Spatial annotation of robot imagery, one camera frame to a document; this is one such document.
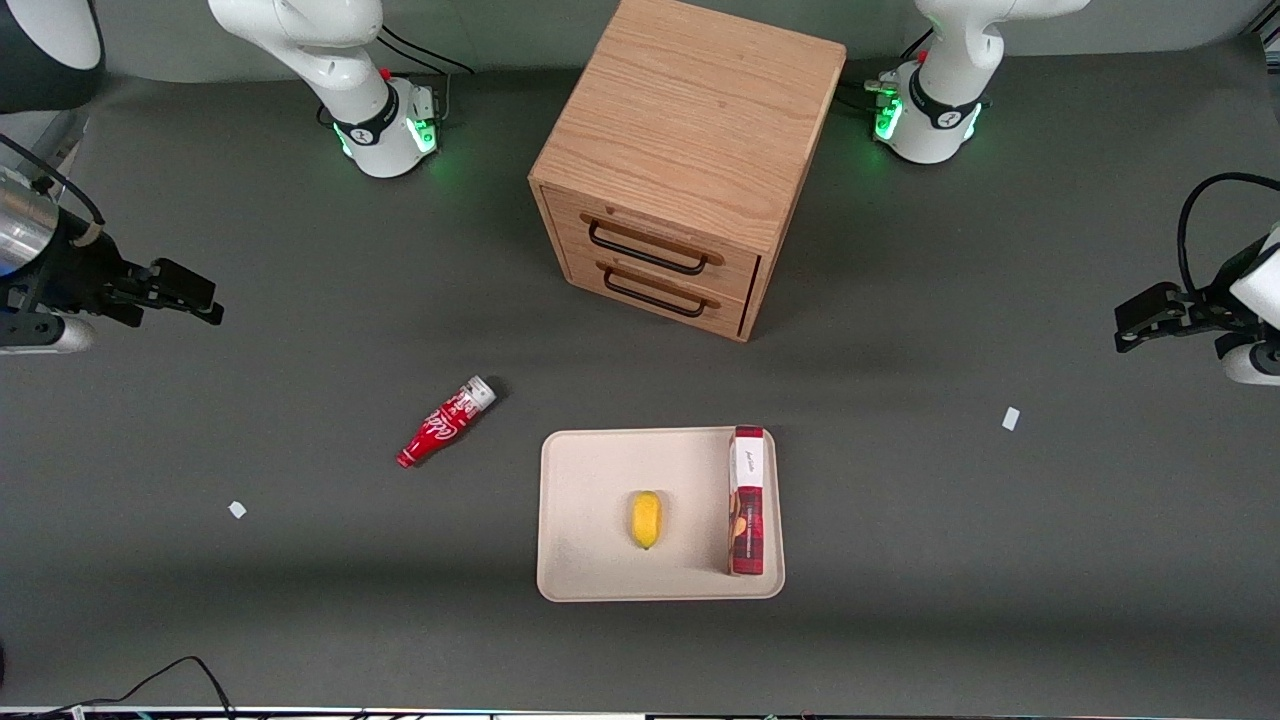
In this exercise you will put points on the wooden drawer cabinet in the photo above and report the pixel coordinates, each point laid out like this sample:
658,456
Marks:
690,110

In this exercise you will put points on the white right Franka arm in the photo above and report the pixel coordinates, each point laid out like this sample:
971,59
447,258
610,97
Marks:
300,40

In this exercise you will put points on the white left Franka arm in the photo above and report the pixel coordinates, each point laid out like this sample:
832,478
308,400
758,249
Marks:
950,60

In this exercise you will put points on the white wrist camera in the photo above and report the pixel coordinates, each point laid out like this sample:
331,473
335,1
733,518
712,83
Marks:
1258,362
60,336

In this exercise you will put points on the red coke bottle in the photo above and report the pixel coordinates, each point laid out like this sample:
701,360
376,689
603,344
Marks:
440,428

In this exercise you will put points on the beige plastic tray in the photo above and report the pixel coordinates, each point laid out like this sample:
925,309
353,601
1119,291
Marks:
600,540

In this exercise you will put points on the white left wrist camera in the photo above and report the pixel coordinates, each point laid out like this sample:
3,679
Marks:
1258,362

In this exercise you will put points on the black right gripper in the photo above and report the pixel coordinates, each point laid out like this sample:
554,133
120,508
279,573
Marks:
72,268

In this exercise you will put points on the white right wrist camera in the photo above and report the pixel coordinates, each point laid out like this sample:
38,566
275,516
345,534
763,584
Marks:
60,336

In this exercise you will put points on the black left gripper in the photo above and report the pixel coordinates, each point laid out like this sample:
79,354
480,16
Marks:
1216,296

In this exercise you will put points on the red white cookie box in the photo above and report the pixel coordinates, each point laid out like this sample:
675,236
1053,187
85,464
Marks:
747,510

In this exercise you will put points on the yellow lemon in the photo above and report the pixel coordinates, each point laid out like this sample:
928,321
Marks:
647,519

